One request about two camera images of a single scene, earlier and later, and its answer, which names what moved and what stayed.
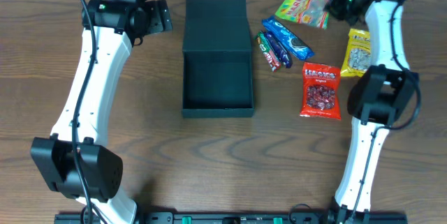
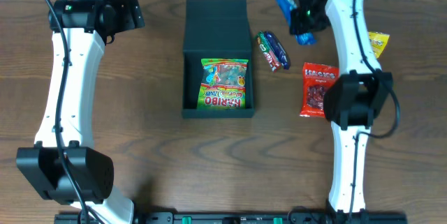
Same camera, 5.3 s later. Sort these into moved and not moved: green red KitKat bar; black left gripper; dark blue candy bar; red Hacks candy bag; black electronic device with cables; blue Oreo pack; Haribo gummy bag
Moved: Haribo gummy bag; black left gripper; blue Oreo pack
Not moved: dark blue candy bar; red Hacks candy bag; black electronic device with cables; green red KitKat bar
